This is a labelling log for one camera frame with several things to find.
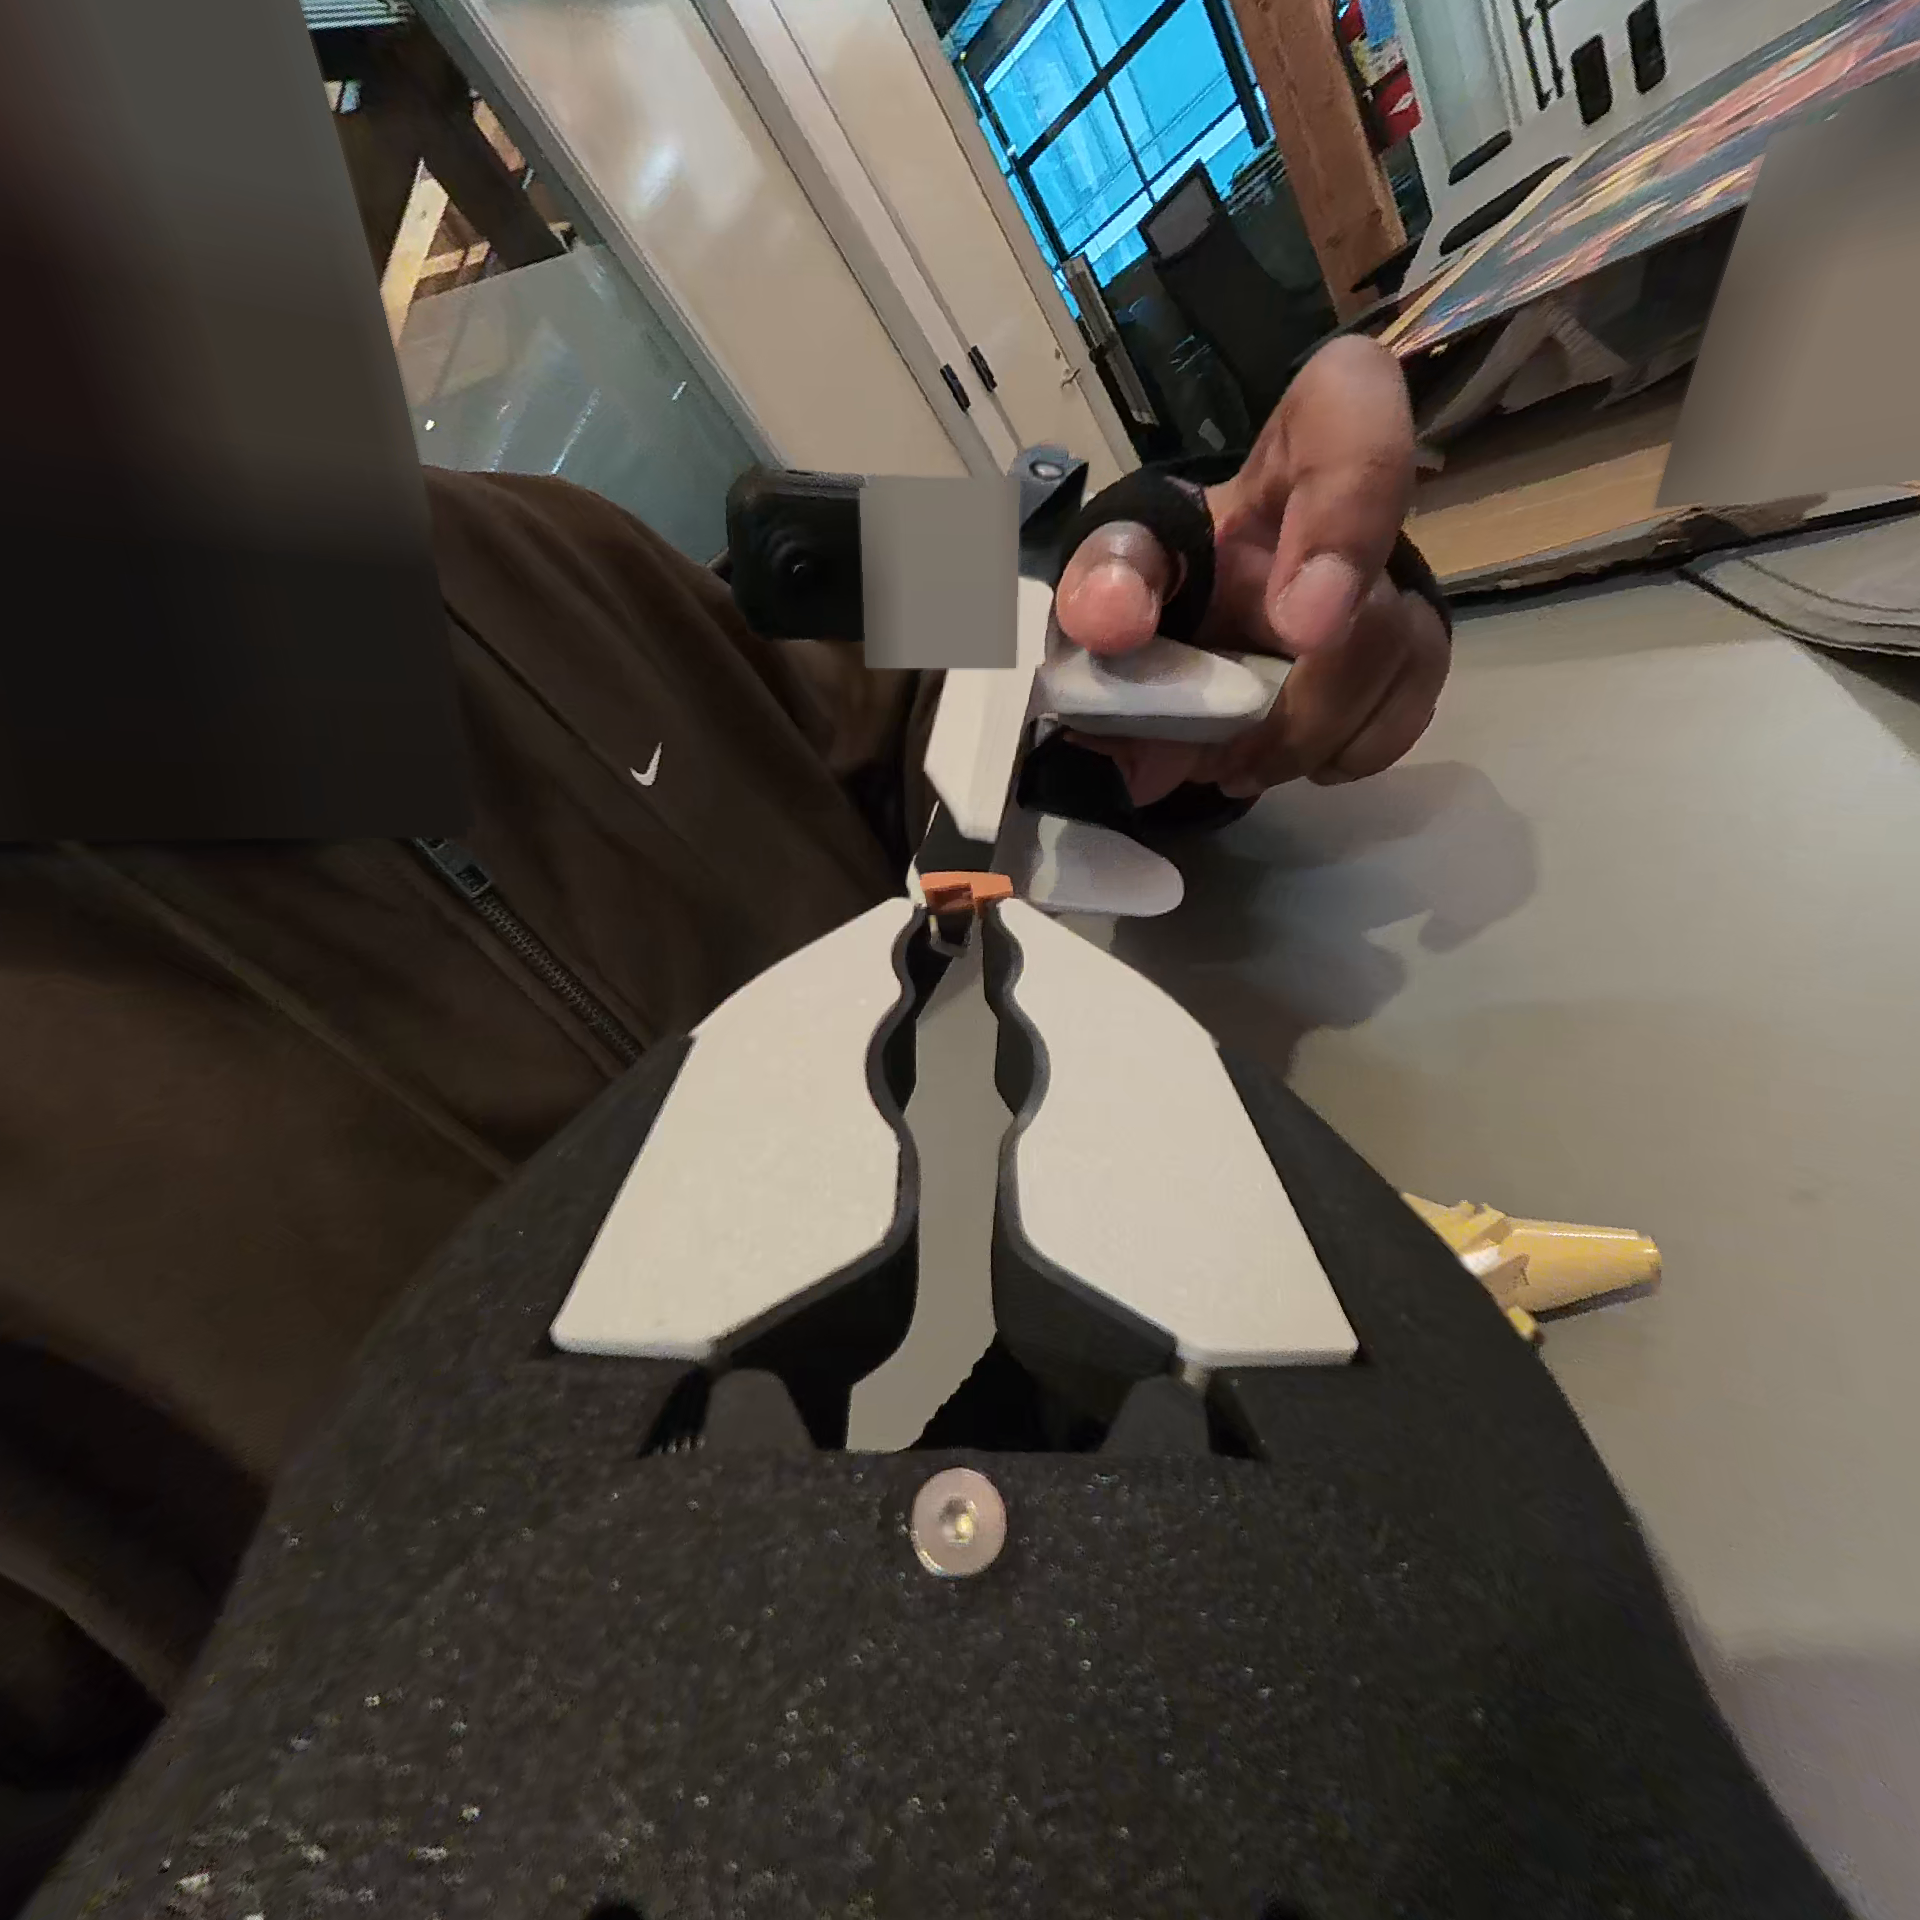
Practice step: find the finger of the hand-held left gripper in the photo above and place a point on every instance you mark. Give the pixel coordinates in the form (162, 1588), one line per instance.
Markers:
(935, 854)
(983, 751)

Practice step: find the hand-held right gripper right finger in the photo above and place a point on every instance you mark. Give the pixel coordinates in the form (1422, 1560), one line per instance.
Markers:
(1172, 1171)

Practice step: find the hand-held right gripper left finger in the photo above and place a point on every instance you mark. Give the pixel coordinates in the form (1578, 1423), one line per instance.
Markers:
(751, 1171)

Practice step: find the small brown brick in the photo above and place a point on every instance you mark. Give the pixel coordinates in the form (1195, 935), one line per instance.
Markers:
(955, 893)

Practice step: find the brown and tan brick assembly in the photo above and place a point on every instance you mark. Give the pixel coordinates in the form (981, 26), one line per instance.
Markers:
(1575, 1254)

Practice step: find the grey desk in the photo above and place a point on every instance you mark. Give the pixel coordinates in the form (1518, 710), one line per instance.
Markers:
(1651, 975)

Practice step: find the person's left hand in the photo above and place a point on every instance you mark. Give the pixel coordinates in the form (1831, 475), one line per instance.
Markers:
(1350, 629)

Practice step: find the person's brown jacket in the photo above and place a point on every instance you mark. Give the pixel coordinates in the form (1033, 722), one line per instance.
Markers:
(300, 1050)

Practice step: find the black office chair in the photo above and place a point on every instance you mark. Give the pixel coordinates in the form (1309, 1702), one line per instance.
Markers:
(1231, 300)

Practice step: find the red fire extinguisher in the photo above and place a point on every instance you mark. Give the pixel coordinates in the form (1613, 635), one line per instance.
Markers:
(1378, 77)

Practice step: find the colourful printed board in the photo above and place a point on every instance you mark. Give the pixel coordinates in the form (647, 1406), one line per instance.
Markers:
(1621, 196)

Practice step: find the grey pad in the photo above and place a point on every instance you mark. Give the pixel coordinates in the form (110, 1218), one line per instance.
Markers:
(1845, 592)

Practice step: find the wooden post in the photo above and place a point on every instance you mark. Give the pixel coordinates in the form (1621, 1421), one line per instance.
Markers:
(1319, 149)

